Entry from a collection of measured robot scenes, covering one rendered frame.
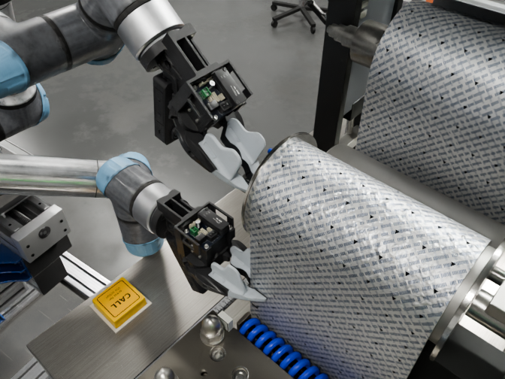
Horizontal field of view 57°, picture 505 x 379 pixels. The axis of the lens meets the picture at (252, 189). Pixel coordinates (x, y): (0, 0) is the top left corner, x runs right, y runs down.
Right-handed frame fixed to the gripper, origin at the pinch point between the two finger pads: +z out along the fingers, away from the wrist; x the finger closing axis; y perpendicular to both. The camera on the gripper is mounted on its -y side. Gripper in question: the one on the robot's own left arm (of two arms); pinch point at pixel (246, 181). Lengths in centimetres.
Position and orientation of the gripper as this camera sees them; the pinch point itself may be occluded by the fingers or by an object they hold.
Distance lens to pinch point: 61.6
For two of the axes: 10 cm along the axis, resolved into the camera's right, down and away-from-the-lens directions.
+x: 6.7, -5.2, 5.3
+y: 4.7, -2.5, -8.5
